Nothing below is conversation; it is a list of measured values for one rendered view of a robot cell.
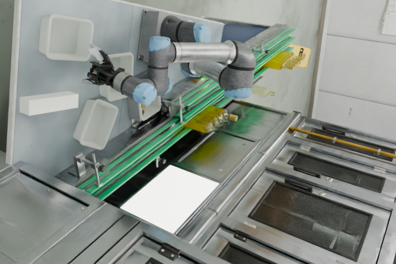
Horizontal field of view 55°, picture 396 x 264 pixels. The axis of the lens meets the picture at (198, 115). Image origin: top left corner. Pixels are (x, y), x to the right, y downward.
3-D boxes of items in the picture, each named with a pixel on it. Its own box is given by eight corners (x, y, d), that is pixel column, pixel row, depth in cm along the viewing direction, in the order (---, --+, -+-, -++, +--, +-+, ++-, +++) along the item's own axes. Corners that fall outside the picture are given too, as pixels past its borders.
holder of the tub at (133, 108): (129, 126, 212) (141, 130, 208) (124, 81, 199) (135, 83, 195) (149, 114, 225) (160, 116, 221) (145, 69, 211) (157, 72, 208)
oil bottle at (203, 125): (178, 125, 230) (209, 134, 219) (178, 116, 227) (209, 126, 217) (184, 121, 234) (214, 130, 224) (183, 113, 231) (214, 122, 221)
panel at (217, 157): (116, 213, 182) (174, 241, 166) (115, 208, 181) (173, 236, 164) (213, 129, 248) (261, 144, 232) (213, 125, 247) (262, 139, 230)
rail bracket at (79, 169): (68, 175, 177) (104, 192, 166) (61, 145, 169) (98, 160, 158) (76, 170, 181) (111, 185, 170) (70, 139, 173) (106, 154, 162)
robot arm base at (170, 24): (161, 15, 194) (177, 17, 190) (178, 15, 207) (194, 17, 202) (159, 45, 199) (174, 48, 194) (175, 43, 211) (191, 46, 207)
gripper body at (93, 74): (88, 59, 141) (111, 71, 135) (105, 59, 148) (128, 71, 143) (84, 79, 143) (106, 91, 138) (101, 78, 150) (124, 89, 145)
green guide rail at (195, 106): (174, 116, 223) (185, 119, 219) (174, 115, 222) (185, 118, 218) (287, 36, 350) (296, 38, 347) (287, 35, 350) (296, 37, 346)
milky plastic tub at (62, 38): (35, 10, 148) (50, 13, 144) (81, 18, 167) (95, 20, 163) (31, 55, 151) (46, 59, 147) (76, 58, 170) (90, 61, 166)
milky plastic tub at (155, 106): (129, 118, 209) (141, 122, 205) (124, 81, 198) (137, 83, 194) (149, 105, 222) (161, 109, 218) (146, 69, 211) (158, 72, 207)
